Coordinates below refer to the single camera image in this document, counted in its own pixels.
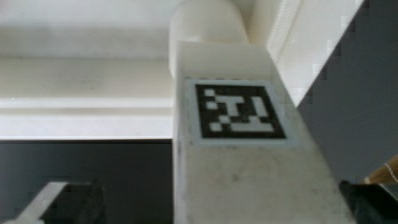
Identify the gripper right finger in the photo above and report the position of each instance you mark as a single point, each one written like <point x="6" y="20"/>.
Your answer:
<point x="372" y="201"/>

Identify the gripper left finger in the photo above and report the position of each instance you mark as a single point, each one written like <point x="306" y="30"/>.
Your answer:
<point x="66" y="204"/>

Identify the white leg with tag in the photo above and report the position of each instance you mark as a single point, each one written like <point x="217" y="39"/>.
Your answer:
<point x="251" y="174"/>

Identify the white square tabletop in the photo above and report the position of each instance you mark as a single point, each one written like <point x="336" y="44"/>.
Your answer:
<point x="116" y="64"/>

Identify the wooden board with wires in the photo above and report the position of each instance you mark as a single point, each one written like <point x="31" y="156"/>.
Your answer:
<point x="384" y="175"/>

